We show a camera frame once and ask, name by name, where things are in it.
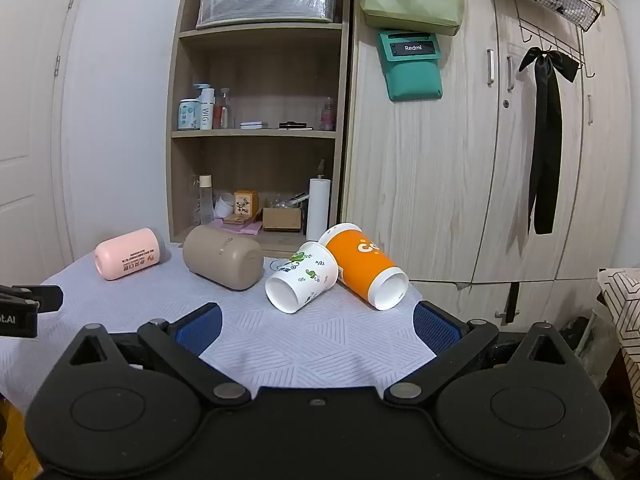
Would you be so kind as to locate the white door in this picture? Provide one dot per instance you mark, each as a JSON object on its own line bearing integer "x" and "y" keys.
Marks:
{"x": 25, "y": 110}

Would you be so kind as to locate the geometric patterned cloth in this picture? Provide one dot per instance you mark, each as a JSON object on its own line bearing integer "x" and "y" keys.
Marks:
{"x": 625, "y": 310}

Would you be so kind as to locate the clear pink bottle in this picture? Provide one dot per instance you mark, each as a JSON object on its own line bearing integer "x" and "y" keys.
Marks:
{"x": 222, "y": 112}

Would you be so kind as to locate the clear bottle with beige cap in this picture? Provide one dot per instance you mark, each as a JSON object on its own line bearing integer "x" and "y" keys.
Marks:
{"x": 205, "y": 202}

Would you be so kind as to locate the white paper towel roll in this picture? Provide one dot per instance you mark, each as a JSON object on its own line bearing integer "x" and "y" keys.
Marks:
{"x": 318, "y": 210}

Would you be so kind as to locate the flat black case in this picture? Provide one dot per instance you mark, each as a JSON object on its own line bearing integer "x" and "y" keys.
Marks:
{"x": 289, "y": 125}

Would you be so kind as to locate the black ribbon bow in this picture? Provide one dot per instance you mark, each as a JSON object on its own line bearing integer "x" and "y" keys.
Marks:
{"x": 545, "y": 135}

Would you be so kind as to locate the white pump bottle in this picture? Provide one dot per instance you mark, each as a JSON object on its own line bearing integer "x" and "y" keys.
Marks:
{"x": 206, "y": 110}

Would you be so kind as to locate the wooden shelf unit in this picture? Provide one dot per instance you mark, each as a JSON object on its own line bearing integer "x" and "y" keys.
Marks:
{"x": 260, "y": 75}

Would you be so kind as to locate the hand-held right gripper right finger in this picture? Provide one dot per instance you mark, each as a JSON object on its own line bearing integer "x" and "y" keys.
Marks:
{"x": 436, "y": 331}

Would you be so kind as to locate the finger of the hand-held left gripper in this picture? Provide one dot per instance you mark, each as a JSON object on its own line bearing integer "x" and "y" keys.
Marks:
{"x": 45, "y": 298}

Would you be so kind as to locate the floral print box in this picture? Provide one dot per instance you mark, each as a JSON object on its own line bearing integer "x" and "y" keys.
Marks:
{"x": 246, "y": 205}

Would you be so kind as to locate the teal and white jar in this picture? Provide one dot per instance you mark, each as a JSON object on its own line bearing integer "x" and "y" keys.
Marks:
{"x": 188, "y": 115}

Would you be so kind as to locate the beige cup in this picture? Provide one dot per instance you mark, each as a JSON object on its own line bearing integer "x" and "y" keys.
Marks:
{"x": 220, "y": 257}

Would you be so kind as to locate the teal pouch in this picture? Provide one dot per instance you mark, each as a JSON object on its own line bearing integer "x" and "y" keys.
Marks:
{"x": 412, "y": 75}

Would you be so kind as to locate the cardboard box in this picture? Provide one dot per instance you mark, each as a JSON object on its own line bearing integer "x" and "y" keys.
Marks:
{"x": 281, "y": 219}

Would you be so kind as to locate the light green cushion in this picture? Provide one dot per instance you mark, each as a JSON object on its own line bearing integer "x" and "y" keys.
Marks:
{"x": 410, "y": 0}

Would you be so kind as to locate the flat brown box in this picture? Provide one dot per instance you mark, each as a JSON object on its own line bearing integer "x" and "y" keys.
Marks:
{"x": 237, "y": 219}

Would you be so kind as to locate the white cup with green print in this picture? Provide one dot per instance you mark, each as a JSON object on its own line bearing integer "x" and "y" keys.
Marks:
{"x": 305, "y": 272}

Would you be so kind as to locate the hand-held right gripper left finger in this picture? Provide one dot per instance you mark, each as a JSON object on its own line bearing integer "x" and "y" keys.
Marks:
{"x": 200, "y": 332}

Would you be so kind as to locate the white patterned tablecloth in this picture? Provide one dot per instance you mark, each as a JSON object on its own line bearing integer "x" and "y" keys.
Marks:
{"x": 300, "y": 342}

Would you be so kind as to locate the small pink bottle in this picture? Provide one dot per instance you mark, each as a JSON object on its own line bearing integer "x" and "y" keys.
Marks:
{"x": 327, "y": 117}

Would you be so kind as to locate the pink cup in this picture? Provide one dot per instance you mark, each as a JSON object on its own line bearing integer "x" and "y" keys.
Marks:
{"x": 127, "y": 255}

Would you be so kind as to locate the flat silver tin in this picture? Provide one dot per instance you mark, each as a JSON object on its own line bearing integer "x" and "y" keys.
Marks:
{"x": 253, "y": 125}

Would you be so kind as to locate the orange paper cup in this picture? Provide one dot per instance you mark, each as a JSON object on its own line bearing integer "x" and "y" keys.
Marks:
{"x": 365, "y": 265}

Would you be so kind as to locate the pink flat pad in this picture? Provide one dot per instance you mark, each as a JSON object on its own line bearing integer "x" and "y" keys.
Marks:
{"x": 247, "y": 228}

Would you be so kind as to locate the wooden wardrobe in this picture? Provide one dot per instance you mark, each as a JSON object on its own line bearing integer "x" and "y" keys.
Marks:
{"x": 425, "y": 170}

